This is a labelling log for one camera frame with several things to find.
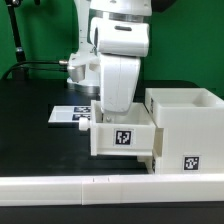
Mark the white front rail wall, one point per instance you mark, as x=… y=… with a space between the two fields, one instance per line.
x=118 y=189

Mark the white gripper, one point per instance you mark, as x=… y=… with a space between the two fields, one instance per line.
x=118 y=80

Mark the white drawer cabinet frame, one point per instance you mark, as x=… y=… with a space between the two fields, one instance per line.
x=189 y=129

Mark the white front drawer box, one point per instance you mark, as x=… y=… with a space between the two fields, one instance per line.
x=152 y=163

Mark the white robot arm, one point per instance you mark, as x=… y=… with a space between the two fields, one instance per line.
x=114 y=37

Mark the white drawer box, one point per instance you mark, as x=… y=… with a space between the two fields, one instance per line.
x=152 y=163
x=129 y=135

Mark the black stand pole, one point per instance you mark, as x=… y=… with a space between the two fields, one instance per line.
x=18 y=72

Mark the white marker base plate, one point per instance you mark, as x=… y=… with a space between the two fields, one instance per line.
x=69 y=114

